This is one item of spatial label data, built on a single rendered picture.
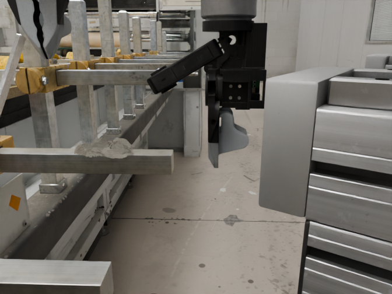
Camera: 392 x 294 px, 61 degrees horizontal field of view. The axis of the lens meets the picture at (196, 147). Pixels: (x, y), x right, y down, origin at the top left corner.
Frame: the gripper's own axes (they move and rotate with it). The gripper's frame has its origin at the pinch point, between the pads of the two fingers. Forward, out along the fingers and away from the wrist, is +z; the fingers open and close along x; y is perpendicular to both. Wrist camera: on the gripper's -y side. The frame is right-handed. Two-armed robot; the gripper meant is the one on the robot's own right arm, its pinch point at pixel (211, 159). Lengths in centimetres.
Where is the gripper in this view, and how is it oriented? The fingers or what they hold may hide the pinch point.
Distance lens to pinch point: 51.9
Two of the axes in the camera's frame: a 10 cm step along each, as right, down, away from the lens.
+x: 0.6, -3.0, 9.5
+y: 10.0, 0.1, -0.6
